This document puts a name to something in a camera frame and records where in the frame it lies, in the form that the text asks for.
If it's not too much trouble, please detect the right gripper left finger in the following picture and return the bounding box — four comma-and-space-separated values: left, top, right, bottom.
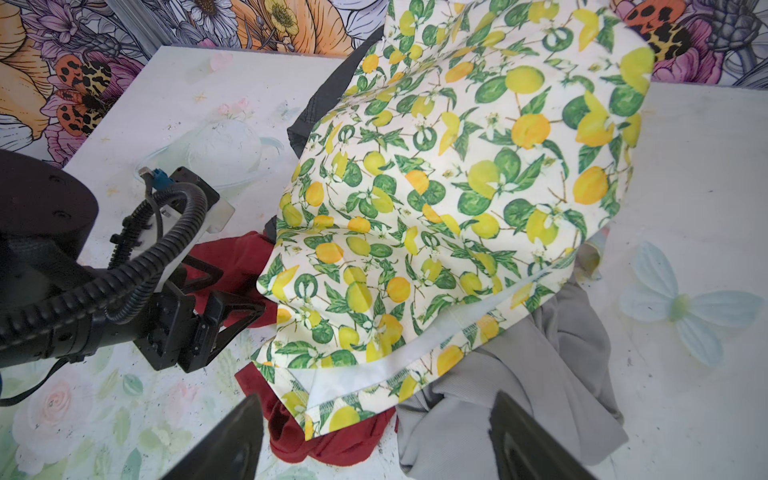
162, 395, 264, 480

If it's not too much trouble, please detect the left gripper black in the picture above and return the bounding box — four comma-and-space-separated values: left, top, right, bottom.
134, 255, 266, 372

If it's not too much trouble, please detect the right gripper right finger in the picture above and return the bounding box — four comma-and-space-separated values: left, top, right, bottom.
489, 391, 595, 480

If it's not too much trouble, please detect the dark red cloth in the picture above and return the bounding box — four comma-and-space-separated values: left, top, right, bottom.
191, 232, 395, 467

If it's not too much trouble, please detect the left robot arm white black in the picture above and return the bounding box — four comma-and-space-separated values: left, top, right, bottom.
1, 151, 267, 373

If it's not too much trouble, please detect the light grey cloth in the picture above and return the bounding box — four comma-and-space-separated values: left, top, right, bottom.
396, 279, 628, 479

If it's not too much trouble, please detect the dark grey cloth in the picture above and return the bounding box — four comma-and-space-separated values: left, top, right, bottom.
287, 26, 384, 158

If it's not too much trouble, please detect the lemon print cloth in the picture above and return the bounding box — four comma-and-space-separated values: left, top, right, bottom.
275, 1, 656, 419

